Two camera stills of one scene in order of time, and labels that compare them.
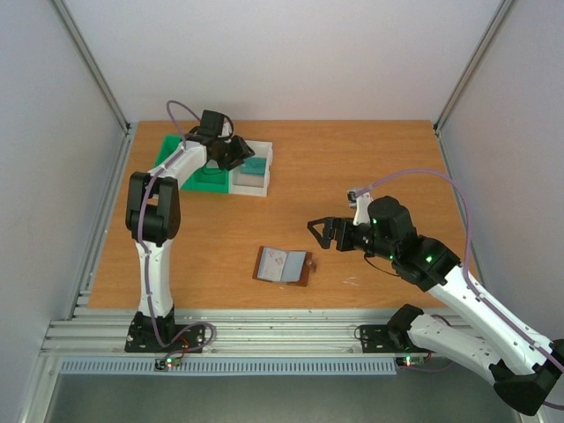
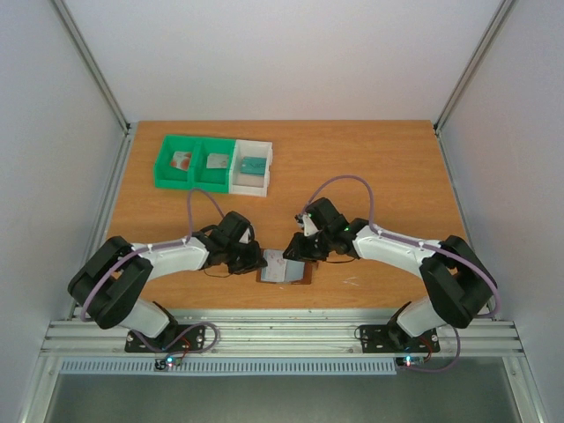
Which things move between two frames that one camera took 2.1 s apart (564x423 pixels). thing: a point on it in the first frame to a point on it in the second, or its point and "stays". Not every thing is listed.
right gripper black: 339,233 to 300,248
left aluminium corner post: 100,81 stays
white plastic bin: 247,184 stays
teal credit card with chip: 255,166 stays
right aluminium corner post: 500,11 stays
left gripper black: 242,152 to 256,261
